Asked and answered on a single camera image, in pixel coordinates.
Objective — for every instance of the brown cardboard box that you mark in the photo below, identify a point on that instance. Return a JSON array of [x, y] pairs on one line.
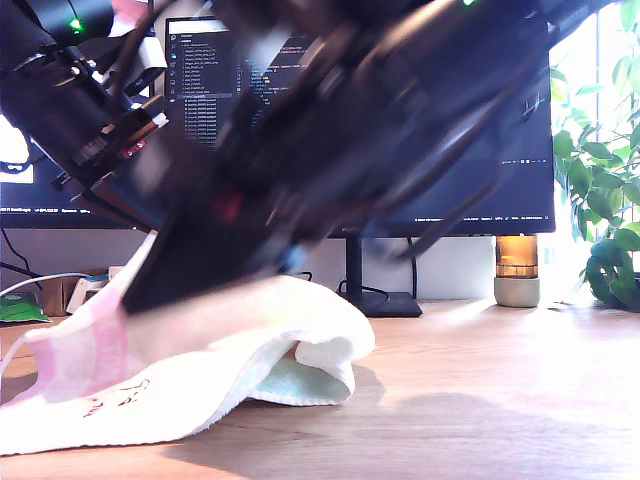
[[55, 297]]

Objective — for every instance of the amber glass jar, pale base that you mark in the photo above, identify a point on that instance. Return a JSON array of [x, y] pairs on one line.
[[517, 295]]

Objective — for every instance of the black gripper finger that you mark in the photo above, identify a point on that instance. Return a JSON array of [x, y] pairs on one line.
[[190, 260]]

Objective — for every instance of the green plastic bag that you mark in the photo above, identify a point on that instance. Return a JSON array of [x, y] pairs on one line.
[[20, 310]]

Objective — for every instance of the small white box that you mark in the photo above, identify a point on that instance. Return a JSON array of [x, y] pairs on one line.
[[85, 295]]

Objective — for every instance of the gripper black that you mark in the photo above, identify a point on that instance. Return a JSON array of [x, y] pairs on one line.
[[65, 110]]

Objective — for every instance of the white pink tea towel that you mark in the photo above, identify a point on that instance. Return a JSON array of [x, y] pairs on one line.
[[150, 390]]

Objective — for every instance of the black monitor with thin bezel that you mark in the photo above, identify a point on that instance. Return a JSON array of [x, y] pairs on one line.
[[30, 205]]

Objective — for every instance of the green leafy potted plant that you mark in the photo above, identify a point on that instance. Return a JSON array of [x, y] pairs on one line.
[[600, 200]]

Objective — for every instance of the black Huawei monitor with stand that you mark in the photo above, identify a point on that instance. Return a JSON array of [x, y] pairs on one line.
[[520, 190]]

